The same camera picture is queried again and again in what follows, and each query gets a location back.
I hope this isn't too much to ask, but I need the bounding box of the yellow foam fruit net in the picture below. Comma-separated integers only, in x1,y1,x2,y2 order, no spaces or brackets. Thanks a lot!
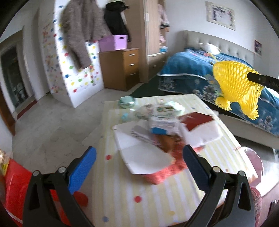
212,61,264,120

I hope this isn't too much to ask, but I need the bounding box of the coral knitted glove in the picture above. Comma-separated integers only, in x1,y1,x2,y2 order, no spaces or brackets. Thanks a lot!
142,135,205,185

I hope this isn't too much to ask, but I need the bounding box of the white cardboard sheet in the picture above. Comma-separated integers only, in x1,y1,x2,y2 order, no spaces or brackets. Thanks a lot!
112,121,175,175

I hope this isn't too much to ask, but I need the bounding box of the pink trash bag bin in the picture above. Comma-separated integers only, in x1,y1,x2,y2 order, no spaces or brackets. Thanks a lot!
239,147,264,226

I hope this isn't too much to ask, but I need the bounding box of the red box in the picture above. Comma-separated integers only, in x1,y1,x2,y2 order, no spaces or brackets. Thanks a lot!
5,162,88,226

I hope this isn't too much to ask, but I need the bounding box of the beige tufted headboard bed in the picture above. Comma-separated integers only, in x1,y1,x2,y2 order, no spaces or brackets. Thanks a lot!
183,30,278,149

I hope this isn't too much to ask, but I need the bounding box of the white pillow on bed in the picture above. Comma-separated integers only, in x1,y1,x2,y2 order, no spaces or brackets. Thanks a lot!
199,43,220,55

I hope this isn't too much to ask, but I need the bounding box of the blue floral bed blanket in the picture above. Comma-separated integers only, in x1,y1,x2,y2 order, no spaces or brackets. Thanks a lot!
158,48,278,136

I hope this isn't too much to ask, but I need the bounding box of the dark red booklet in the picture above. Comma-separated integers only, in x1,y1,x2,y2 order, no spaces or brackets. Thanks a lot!
178,112,214,131

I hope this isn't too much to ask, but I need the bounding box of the yellow striped dotted tablecloth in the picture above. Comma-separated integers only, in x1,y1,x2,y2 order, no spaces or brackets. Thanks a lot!
91,94,259,227

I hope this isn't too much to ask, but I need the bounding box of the white blue tissue packet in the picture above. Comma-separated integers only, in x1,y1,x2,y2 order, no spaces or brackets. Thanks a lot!
148,116,180,135

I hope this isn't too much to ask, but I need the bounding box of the clear plastic wrapper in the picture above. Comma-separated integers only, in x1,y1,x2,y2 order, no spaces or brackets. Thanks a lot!
122,99,185,122

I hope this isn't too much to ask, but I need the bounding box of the white polka dot cabinet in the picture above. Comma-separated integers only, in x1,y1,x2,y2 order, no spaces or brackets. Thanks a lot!
38,1,104,108

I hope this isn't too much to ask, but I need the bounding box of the wooden wardrobe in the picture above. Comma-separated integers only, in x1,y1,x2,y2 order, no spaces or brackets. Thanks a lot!
124,0,169,83

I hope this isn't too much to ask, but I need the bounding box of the brown wooden drawer cabinet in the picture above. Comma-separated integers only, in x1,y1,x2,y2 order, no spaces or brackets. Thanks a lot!
99,48,140,91

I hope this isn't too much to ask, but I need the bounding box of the purple plastic storage box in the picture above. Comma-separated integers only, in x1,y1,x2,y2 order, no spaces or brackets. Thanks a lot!
99,35,128,52

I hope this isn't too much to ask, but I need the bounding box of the black hanging coat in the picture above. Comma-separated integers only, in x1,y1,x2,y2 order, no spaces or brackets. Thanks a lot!
104,1,131,42

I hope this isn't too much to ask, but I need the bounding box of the grey-brown fuzzy coat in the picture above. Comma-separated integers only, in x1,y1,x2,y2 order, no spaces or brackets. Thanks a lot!
61,0,112,69

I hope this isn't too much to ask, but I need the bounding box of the small wall photo frame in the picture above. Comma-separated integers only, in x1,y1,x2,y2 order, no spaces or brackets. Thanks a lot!
254,40,262,56

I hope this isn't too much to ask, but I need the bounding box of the framed wall picture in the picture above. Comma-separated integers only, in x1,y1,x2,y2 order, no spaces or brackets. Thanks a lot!
205,1,236,31

